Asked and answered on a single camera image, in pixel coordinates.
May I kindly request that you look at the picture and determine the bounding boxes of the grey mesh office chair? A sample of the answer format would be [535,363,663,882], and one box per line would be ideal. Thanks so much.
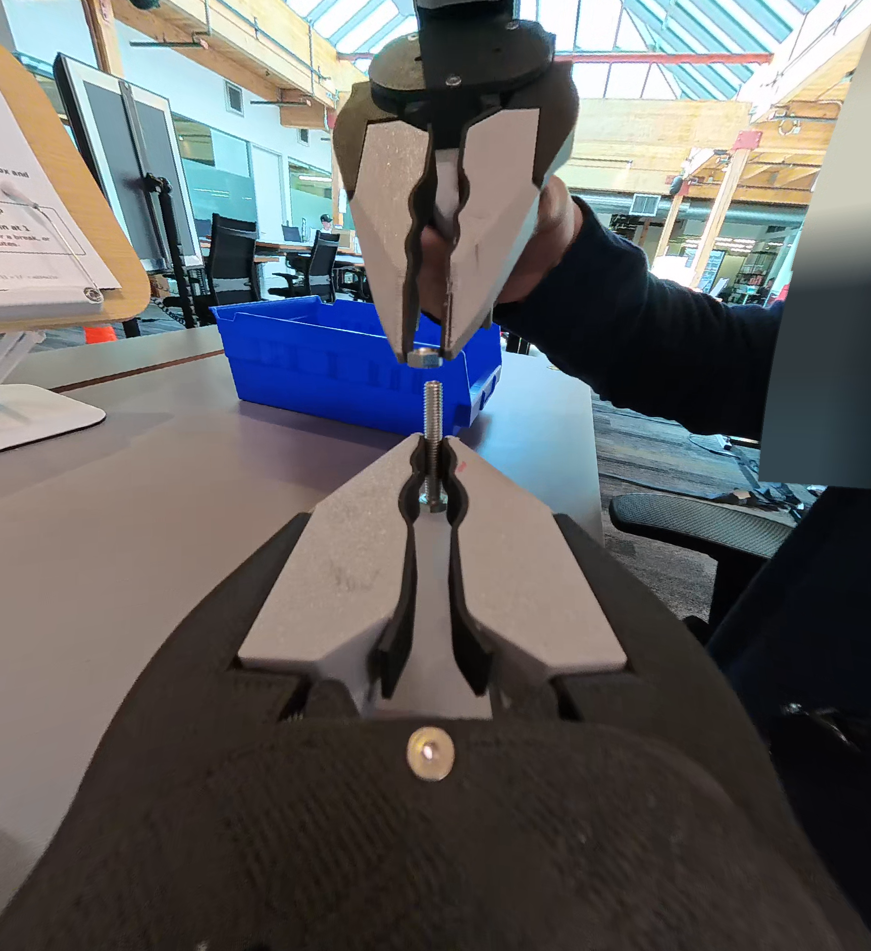
[610,492,798,621]

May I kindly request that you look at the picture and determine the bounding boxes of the grey monitor panel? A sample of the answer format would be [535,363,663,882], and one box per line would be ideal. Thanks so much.
[52,52,206,272]

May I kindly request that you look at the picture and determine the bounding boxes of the white instruction sheet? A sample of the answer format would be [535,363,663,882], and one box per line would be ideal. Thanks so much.
[0,30,123,312]

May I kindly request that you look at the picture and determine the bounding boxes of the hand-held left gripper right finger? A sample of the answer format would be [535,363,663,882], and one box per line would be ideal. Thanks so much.
[440,437,629,698]

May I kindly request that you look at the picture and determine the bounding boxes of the person's right forearm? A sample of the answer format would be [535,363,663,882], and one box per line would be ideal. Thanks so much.
[495,197,785,447]

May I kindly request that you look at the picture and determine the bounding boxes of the person's right hand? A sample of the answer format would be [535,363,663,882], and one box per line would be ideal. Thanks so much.
[419,174,585,322]

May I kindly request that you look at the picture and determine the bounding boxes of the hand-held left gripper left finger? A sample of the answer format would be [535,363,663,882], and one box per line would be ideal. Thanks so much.
[236,433,426,716]

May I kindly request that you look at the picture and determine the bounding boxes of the person's dark clothing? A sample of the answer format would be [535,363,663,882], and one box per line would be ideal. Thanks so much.
[705,486,871,951]

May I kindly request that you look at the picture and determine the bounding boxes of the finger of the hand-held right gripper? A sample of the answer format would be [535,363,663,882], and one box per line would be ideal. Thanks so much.
[348,117,434,364]
[441,106,545,358]

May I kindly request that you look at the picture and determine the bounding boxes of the blue plastic bin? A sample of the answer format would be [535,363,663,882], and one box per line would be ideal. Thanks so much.
[211,296,503,435]

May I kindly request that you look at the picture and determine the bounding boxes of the silver bolt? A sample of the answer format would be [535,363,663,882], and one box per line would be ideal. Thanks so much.
[419,379,451,515]

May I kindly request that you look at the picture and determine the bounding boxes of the wooden board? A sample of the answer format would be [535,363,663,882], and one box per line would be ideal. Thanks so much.
[0,15,152,331]

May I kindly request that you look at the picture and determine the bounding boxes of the white document stand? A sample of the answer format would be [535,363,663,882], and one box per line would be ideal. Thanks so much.
[0,330,107,463]

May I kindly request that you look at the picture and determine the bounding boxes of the black office chair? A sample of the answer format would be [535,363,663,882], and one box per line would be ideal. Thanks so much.
[268,230,341,302]
[205,214,265,320]

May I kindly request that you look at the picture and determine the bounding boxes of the black monitor stand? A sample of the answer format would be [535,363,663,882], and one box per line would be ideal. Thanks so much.
[142,171,206,328]

